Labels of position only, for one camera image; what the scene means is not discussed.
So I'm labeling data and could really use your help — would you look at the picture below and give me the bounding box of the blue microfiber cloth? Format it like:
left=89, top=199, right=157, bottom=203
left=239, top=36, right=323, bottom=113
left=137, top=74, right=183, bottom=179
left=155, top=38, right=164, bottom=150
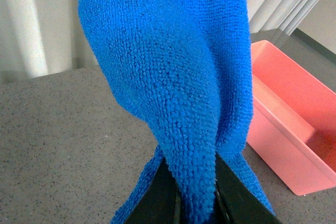
left=78, top=0, right=271, bottom=223

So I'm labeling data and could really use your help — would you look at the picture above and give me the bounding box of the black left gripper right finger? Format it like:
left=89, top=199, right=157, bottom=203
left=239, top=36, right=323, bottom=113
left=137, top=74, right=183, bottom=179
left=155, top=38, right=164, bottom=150
left=215, top=154, right=281, bottom=224

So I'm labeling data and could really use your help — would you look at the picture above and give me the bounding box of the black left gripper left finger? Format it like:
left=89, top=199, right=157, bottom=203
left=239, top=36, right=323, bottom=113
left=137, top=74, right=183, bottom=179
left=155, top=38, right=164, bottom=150
left=125, top=159, right=181, bottom=224

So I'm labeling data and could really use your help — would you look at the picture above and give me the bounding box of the pink plastic box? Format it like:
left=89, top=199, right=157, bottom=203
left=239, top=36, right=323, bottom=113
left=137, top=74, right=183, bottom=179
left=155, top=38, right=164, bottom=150
left=247, top=40, right=335, bottom=196

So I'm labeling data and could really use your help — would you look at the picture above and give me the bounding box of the white pleated curtain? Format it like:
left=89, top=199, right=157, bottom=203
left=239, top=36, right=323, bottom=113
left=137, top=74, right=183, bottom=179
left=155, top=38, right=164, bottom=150
left=1, top=0, right=319, bottom=84

